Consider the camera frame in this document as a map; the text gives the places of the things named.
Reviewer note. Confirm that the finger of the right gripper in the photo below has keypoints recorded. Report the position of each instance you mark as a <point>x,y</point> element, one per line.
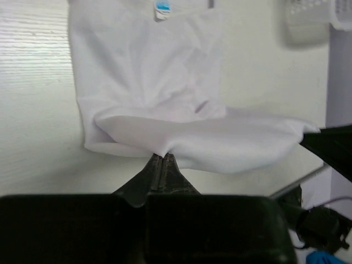
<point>333,146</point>

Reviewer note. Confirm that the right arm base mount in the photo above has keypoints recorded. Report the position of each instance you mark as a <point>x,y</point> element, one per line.
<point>319,227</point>

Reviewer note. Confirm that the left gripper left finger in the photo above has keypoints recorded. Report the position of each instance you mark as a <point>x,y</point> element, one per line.
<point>135,191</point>

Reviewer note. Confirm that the white plastic basket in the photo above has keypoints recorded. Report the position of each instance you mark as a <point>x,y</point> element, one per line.
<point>307,23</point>

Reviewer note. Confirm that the white t shirt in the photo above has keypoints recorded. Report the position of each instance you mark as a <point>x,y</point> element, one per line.
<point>147,78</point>

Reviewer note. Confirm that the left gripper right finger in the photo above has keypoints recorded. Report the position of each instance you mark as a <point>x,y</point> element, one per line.
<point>169,179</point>

